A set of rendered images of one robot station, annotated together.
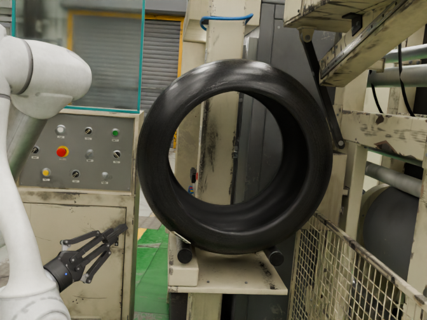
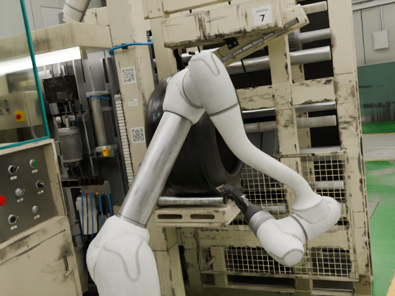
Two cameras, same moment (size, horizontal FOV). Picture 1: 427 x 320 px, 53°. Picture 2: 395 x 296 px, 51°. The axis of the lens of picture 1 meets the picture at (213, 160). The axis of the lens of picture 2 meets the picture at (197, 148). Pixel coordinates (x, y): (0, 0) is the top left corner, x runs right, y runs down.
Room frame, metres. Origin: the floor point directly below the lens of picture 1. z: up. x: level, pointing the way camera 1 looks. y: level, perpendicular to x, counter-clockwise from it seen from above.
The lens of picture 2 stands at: (0.41, 1.66, 1.41)
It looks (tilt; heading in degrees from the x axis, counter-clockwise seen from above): 8 degrees down; 300
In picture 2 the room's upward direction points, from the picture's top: 8 degrees counter-clockwise
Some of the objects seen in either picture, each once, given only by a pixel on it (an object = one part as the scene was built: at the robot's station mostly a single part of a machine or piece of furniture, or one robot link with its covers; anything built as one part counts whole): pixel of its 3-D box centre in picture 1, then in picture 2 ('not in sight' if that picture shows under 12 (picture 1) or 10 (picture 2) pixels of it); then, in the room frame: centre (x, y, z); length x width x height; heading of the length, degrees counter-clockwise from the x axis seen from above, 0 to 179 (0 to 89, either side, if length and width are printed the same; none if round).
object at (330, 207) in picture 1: (314, 186); not in sight; (1.68, -0.41, 1.05); 0.20 x 0.15 x 0.30; 7
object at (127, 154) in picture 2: not in sight; (127, 141); (1.75, 0.03, 1.19); 0.05 x 0.04 x 0.48; 97
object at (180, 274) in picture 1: (181, 254); (191, 213); (1.40, 0.08, 0.84); 0.36 x 0.09 x 0.06; 7
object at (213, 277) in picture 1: (221, 266); (203, 211); (1.42, -0.06, 0.80); 0.37 x 0.36 x 0.02; 97
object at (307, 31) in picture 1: (305, 35); (177, 51); (1.59, -0.29, 1.61); 0.06 x 0.06 x 0.05; 7
